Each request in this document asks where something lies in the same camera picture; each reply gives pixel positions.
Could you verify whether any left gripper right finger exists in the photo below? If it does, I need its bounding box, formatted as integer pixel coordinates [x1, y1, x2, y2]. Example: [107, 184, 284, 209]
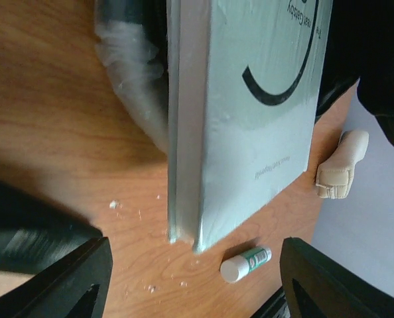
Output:
[280, 237, 394, 317]

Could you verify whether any cream pencil case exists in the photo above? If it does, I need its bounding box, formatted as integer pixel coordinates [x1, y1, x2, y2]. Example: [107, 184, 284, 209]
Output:
[315, 130, 369, 199]

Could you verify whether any grey Great Gatsby book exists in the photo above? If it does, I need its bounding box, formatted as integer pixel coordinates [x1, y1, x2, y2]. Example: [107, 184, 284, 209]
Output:
[166, 1, 333, 254]

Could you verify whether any white glue stick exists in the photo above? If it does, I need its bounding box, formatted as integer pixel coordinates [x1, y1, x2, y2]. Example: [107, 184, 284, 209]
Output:
[220, 246, 272, 284]

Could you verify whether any black student bag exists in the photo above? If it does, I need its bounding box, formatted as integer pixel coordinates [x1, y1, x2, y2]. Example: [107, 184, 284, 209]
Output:
[94, 1, 394, 152]

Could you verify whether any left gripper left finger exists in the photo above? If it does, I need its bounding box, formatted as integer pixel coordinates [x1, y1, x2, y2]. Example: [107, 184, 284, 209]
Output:
[0, 237, 113, 317]

